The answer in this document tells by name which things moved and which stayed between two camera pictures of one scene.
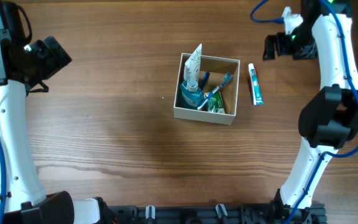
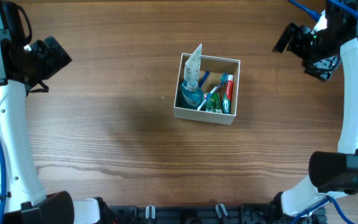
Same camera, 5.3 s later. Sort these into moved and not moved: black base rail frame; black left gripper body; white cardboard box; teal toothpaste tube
Moved: teal toothpaste tube
Not moved: white cardboard box; black left gripper body; black base rail frame
